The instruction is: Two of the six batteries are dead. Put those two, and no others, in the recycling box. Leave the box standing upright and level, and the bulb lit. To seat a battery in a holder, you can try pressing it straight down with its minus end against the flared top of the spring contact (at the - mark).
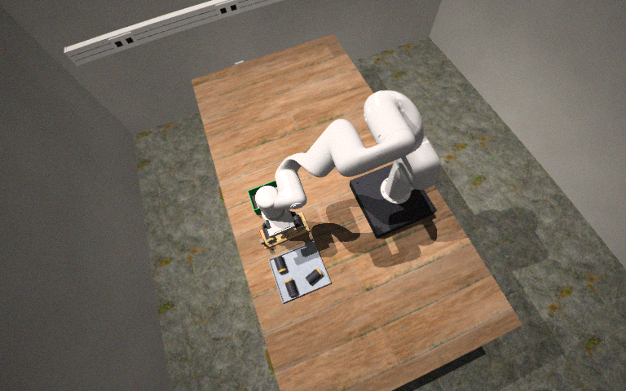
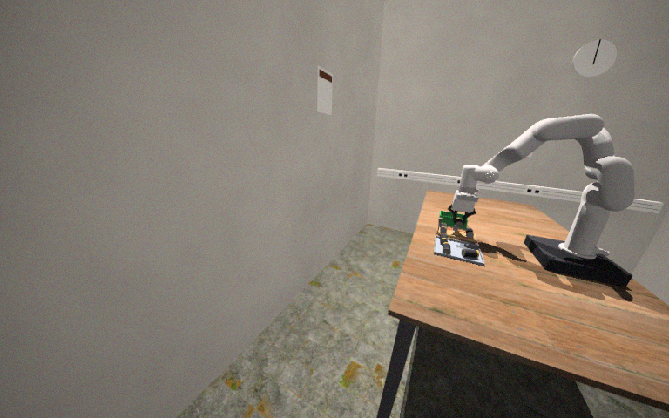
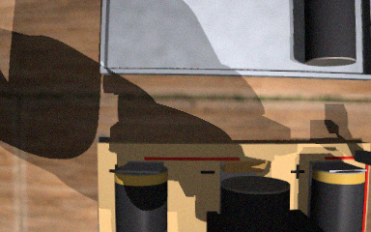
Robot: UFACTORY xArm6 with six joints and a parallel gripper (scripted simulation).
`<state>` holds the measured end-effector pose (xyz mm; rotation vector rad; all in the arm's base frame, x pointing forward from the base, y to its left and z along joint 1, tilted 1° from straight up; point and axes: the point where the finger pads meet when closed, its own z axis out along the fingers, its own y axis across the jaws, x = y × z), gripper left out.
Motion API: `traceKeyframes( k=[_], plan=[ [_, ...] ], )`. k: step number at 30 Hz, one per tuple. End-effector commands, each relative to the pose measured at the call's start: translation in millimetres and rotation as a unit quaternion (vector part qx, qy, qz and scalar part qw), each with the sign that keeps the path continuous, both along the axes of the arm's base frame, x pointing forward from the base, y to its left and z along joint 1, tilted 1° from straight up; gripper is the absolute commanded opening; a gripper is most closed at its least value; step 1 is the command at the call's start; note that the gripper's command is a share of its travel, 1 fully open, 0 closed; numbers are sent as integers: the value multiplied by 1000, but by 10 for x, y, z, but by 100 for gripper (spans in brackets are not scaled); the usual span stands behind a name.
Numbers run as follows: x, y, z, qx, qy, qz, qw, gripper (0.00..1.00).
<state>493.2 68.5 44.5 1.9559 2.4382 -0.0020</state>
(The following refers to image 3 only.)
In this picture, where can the white shallow tray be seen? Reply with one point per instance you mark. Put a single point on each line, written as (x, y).
(249, 38)

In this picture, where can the black battery with gold end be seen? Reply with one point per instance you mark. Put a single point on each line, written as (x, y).
(337, 200)
(255, 204)
(141, 201)
(330, 38)

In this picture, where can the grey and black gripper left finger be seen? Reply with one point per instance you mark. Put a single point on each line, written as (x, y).
(215, 222)

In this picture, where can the pale yellow flat board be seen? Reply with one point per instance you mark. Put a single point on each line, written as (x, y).
(195, 172)

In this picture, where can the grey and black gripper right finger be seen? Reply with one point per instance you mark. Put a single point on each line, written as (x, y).
(300, 222)

